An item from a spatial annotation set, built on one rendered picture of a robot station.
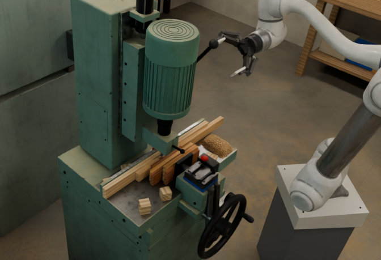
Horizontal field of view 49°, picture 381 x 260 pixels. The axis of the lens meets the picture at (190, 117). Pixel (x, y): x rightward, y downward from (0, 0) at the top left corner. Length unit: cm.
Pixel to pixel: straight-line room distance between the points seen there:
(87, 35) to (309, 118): 260
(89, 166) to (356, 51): 117
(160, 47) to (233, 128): 219
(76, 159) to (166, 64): 74
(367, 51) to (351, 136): 31
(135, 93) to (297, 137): 221
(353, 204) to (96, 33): 137
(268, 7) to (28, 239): 184
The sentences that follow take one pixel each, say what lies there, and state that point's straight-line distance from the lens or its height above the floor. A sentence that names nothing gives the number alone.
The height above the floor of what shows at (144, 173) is 93.
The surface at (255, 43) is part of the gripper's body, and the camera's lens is 170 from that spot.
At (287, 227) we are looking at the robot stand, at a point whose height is 47.
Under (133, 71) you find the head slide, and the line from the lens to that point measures 150.
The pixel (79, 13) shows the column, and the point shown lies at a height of 146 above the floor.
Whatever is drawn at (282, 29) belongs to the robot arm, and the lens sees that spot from 183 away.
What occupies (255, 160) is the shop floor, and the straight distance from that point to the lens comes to 322.
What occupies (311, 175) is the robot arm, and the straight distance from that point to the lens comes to 178.
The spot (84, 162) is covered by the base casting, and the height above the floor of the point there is 80.
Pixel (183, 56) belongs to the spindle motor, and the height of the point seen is 146.
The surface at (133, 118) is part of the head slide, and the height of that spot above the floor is 112.
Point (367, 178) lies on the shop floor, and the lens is 344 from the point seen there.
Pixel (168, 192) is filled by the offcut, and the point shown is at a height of 94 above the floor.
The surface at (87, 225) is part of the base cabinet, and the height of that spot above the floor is 51.
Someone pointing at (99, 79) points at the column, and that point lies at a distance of 161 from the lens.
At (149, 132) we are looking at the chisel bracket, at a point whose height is 106.
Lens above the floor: 211
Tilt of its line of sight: 37 degrees down
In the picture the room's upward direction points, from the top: 8 degrees clockwise
